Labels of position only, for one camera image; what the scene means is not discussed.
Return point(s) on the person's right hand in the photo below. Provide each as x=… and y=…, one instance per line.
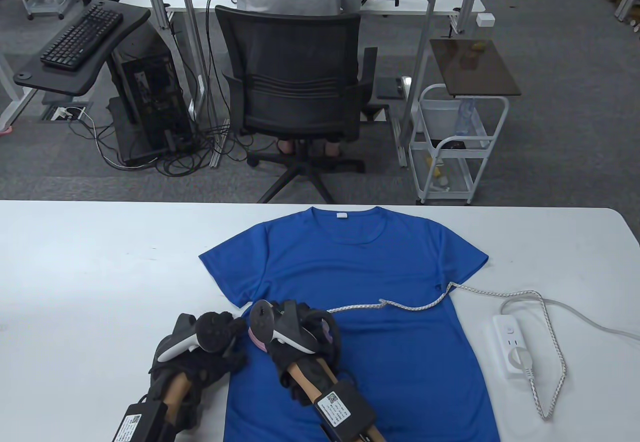
x=281, y=362

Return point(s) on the person's left hand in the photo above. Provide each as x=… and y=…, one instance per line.
x=215, y=367

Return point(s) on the pink electric iron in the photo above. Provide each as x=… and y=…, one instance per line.
x=257, y=343

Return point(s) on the blue t-shirt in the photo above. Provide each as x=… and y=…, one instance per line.
x=375, y=352

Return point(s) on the person's right forearm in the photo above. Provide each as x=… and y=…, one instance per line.
x=307, y=379

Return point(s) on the person's left forearm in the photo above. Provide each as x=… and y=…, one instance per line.
x=177, y=394

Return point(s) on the black white controller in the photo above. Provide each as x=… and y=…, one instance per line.
x=295, y=334
x=177, y=349

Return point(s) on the black wrist sensor box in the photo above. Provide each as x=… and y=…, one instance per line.
x=142, y=424
x=345, y=409

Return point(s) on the white table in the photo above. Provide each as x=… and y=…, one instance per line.
x=100, y=242

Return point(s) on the white power strip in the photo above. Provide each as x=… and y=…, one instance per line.
x=507, y=332

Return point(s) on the small yellow item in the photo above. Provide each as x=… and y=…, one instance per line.
x=439, y=174

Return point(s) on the black computer tower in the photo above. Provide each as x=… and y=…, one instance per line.
x=150, y=102

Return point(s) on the small black device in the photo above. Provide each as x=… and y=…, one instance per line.
x=454, y=144

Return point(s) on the white rolling cart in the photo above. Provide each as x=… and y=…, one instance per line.
x=434, y=107

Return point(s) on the floor socket box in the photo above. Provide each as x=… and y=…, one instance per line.
x=60, y=113

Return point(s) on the black mesh office chair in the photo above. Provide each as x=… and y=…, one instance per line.
x=295, y=62

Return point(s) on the clear plastic water bottle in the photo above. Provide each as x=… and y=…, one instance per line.
x=465, y=117

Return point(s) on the red slipper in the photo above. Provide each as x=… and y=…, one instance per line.
x=4, y=130

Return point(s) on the black keyboard tray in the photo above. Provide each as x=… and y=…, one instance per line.
x=55, y=81

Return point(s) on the brown cart top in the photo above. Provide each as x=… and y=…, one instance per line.
x=480, y=79

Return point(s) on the black keyboard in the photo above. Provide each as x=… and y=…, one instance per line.
x=75, y=42

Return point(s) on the small brown object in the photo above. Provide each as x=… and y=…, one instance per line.
x=479, y=47

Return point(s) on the small white box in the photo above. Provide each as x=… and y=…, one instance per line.
x=485, y=20

